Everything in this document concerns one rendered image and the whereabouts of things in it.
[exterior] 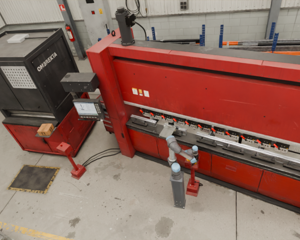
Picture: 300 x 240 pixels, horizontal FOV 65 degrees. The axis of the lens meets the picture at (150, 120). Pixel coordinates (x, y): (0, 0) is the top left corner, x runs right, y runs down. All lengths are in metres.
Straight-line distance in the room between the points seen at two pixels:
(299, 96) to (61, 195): 4.02
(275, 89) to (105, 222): 3.14
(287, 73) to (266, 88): 0.27
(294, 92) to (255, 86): 0.37
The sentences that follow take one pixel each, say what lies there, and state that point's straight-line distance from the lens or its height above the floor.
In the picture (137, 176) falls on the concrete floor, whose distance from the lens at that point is 4.50.
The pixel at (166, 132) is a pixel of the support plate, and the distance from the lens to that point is 3.72.
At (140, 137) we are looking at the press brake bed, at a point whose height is 0.62.
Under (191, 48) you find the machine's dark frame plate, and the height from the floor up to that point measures 2.30.
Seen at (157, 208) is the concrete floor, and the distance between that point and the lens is 4.12.
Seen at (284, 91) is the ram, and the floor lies 2.01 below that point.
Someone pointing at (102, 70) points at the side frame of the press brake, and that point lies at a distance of 3.54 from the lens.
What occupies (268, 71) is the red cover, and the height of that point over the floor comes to 2.24.
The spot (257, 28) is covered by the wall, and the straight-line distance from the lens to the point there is 7.55.
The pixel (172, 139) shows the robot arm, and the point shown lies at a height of 1.42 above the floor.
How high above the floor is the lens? 3.64
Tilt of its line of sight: 42 degrees down
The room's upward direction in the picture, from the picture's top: 11 degrees counter-clockwise
